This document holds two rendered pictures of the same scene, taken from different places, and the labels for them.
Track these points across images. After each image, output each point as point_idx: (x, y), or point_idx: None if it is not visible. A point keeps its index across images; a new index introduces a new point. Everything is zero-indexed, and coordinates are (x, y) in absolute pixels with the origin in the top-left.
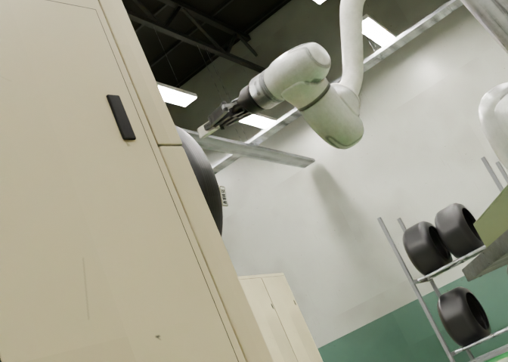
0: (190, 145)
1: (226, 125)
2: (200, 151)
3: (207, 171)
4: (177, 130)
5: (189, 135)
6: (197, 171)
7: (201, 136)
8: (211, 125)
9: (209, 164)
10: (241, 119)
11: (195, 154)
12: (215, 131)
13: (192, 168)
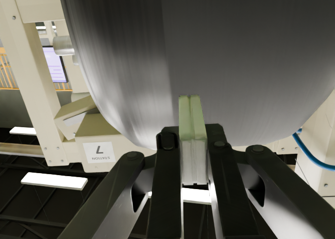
0: (154, 85)
1: (143, 155)
2: (120, 69)
3: None
4: (158, 127)
5: (125, 117)
6: None
7: (200, 101)
8: (263, 148)
9: (102, 24)
10: (83, 212)
11: (151, 55)
12: (181, 123)
13: (188, 0)
